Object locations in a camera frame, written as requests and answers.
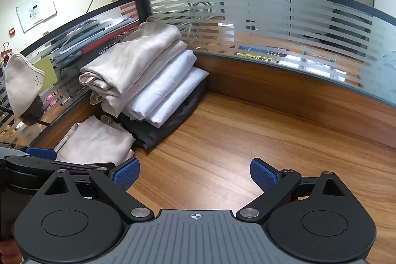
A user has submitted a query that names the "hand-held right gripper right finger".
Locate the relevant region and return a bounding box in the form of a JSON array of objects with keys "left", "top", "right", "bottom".
[{"left": 236, "top": 158, "right": 356, "bottom": 224}]

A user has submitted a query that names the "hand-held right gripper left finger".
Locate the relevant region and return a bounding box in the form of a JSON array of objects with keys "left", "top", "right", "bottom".
[{"left": 32, "top": 158, "right": 154, "bottom": 224}]

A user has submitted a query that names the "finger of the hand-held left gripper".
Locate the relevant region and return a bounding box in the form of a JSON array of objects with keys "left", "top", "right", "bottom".
[
  {"left": 25, "top": 146, "right": 58, "bottom": 162},
  {"left": 5, "top": 155, "right": 117, "bottom": 185}
]

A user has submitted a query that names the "beige folded garment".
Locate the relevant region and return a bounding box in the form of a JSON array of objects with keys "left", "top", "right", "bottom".
[
  {"left": 55, "top": 115, "right": 136, "bottom": 165},
  {"left": 79, "top": 17, "right": 188, "bottom": 118}
]

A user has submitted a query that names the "black folded garment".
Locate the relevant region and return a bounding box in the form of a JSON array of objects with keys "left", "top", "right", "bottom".
[{"left": 118, "top": 78, "right": 207, "bottom": 150}]

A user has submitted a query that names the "yellow sticky note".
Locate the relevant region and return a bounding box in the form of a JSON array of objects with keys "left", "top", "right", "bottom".
[{"left": 32, "top": 57, "right": 60, "bottom": 90}]

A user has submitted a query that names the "white folded garment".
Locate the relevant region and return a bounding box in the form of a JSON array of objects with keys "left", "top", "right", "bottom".
[
  {"left": 122, "top": 49, "right": 198, "bottom": 120},
  {"left": 145, "top": 66, "right": 209, "bottom": 125}
]

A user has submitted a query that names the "frosted striped glass partition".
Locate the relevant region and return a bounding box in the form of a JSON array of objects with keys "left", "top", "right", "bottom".
[
  {"left": 138, "top": 0, "right": 396, "bottom": 141},
  {"left": 0, "top": 0, "right": 140, "bottom": 147}
]

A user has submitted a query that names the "wall whiteboard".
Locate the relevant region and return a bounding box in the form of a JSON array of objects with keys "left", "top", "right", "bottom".
[{"left": 16, "top": 0, "right": 58, "bottom": 33}]

